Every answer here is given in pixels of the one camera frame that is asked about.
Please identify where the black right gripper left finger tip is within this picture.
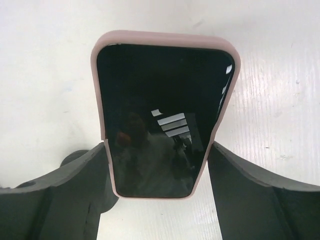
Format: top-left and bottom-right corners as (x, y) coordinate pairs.
(0, 143), (119, 240)

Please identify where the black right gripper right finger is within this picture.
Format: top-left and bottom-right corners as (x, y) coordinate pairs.
(207, 142), (320, 240)

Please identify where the pink-cased phone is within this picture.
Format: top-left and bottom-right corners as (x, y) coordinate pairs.
(90, 30), (241, 200)

